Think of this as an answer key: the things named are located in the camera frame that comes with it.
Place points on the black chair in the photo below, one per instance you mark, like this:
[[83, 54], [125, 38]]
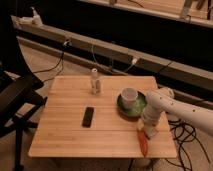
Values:
[[18, 102]]

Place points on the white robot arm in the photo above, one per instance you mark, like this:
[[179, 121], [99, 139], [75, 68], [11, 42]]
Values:
[[163, 100]]

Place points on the white plug on rail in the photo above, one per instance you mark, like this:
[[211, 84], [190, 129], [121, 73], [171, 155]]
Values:
[[134, 61]]

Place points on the wooden table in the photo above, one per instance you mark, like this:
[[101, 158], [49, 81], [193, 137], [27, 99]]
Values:
[[60, 132]]

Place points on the green plate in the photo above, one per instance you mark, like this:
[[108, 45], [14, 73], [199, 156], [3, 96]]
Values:
[[137, 108]]

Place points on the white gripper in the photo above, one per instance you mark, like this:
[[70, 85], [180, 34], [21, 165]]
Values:
[[149, 117]]

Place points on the white ceramic cup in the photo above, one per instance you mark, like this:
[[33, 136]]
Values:
[[129, 96]]

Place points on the black remote control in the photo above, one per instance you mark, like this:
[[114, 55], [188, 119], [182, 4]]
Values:
[[88, 116]]

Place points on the white spray bottle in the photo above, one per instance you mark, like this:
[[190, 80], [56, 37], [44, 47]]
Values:
[[36, 18]]

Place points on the orange toy carrot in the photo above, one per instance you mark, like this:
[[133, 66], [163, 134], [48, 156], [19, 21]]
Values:
[[143, 143]]

